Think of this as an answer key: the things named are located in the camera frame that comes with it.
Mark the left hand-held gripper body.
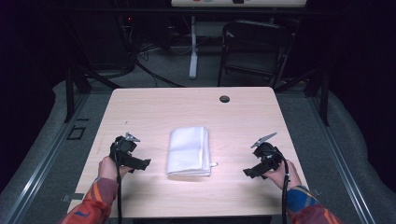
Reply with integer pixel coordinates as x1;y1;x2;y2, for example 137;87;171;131
108;133;141;167

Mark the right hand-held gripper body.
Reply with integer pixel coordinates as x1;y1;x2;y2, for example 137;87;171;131
250;132;285;172

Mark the white cloth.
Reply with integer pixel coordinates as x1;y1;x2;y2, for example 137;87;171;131
165;125;219;177

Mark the person's right hand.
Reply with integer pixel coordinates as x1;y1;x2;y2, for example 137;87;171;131
263;159;303;191

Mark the person's left hand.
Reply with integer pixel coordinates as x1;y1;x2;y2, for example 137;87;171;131
97;155;134;182

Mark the black tape square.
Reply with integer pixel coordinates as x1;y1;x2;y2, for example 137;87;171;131
66;124;87;141

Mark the black computer tower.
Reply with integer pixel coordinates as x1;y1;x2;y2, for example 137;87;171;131
81;13;137;72

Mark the black folding chair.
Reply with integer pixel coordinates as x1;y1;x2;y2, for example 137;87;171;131
217;20;294;90

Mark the white table leg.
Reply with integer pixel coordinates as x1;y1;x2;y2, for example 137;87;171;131
188;15;200;80

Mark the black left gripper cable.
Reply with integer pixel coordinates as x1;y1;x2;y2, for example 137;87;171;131
113;139;123;224

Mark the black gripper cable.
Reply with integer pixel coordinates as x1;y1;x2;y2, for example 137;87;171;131
273;150;291;224
113;139;123;224

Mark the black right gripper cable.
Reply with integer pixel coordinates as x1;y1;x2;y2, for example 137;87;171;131
273;150;291;224

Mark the black metal frame stand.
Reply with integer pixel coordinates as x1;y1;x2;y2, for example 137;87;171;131
274;65;331;127
64;65;123;124

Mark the black floor cable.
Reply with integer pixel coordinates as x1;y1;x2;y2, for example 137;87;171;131
134;59;185;89

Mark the aluminium floor rail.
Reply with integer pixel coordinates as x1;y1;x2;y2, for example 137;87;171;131
0;92;91;224
306;92;378;224

